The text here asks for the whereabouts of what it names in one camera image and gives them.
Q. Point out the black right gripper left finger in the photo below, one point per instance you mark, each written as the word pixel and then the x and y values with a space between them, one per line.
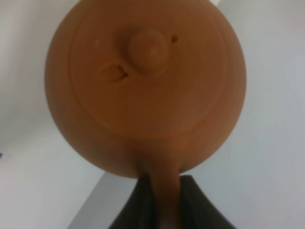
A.
pixel 139 211

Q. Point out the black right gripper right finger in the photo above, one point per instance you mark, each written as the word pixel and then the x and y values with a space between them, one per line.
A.
pixel 197 212

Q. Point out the brown clay teapot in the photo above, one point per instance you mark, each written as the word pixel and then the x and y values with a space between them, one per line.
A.
pixel 146 88

